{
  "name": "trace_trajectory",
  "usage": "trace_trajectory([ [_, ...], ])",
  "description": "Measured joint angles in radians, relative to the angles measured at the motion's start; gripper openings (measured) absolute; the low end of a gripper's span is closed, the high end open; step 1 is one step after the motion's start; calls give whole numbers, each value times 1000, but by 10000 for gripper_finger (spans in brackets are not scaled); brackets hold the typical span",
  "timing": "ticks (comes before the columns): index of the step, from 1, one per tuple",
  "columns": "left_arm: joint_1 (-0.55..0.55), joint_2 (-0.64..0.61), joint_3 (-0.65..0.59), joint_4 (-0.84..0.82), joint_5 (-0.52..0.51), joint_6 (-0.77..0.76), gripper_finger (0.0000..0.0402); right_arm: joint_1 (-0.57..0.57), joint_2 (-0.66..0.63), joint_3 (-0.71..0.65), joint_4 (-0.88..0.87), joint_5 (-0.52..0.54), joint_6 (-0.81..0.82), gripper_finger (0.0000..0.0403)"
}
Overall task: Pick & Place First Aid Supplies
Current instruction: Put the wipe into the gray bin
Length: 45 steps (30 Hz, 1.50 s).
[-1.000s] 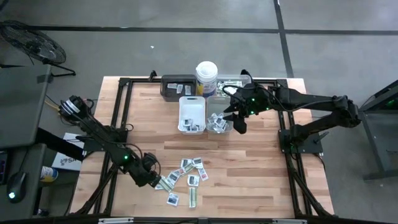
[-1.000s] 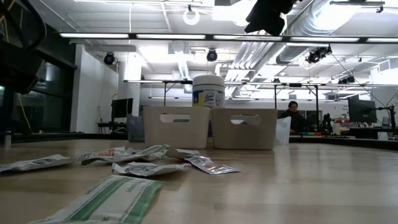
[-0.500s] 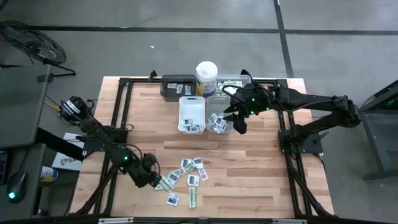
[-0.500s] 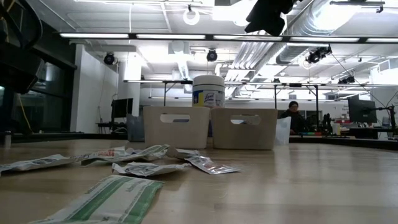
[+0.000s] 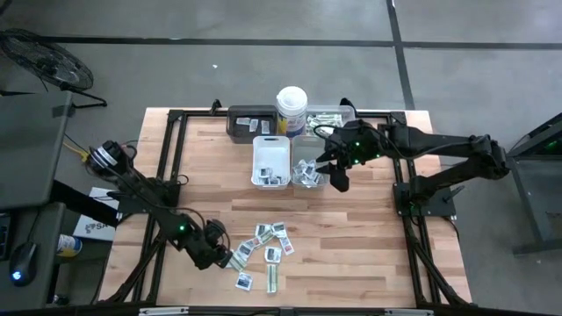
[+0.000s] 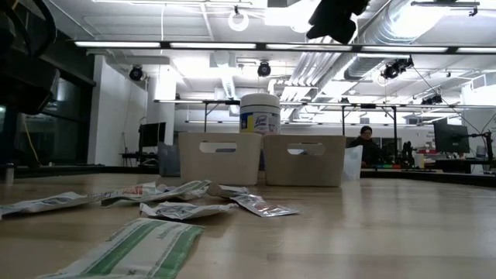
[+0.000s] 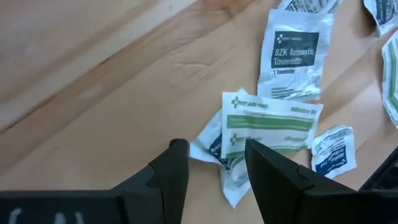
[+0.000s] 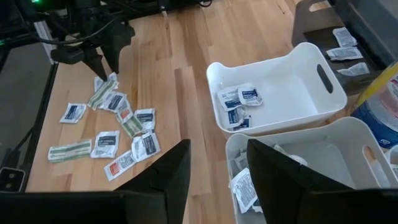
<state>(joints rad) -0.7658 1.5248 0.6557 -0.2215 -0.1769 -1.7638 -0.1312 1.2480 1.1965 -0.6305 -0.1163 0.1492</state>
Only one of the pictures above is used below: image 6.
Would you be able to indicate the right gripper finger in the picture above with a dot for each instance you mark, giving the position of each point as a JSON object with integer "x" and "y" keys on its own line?
{"x": 321, "y": 23}

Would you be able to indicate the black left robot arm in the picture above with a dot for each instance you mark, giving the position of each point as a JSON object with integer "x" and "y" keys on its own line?
{"x": 23, "y": 77}

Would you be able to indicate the black background robot arm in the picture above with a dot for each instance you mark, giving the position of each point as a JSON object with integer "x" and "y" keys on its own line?
{"x": 407, "y": 153}

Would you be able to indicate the black overhead rig beam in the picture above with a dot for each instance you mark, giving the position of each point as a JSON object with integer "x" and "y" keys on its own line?
{"x": 261, "y": 46}

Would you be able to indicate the disinfectant wipes canister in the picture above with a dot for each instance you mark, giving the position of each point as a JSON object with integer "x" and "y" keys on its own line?
{"x": 259, "y": 113}

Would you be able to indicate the person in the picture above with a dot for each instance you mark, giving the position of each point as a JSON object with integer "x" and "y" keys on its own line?
{"x": 366, "y": 147}

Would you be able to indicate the clear plastic container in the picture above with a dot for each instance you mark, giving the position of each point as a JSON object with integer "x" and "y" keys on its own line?
{"x": 352, "y": 162}

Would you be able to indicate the grey plastic bin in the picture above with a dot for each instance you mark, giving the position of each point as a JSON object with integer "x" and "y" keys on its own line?
{"x": 304, "y": 166}

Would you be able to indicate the colourful toy blocks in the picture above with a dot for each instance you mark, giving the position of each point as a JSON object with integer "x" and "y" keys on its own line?
{"x": 387, "y": 166}

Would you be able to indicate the black monitor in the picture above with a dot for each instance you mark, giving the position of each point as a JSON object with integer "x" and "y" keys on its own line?
{"x": 152, "y": 133}
{"x": 451, "y": 137}

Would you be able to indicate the white plastic bin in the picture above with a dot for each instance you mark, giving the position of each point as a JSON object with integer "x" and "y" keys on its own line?
{"x": 219, "y": 162}

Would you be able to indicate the dark background workbench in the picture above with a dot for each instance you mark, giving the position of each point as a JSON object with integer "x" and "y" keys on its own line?
{"x": 465, "y": 164}

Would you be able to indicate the dark background desk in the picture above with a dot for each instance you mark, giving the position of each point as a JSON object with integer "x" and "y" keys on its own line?
{"x": 139, "y": 155}

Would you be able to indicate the red label wipe packet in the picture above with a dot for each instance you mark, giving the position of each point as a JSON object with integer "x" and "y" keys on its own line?
{"x": 133, "y": 190}

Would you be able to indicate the small grey cylinder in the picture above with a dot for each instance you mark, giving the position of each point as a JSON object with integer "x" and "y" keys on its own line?
{"x": 8, "y": 174}

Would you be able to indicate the black ceiling camera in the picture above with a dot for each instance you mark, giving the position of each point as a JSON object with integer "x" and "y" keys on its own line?
{"x": 395, "y": 67}
{"x": 432, "y": 100}

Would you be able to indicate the black overhead camera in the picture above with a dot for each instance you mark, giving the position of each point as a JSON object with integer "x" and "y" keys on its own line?
{"x": 264, "y": 69}
{"x": 135, "y": 73}

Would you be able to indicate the black background rig frame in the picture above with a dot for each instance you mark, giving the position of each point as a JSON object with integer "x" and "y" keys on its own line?
{"x": 387, "y": 105}

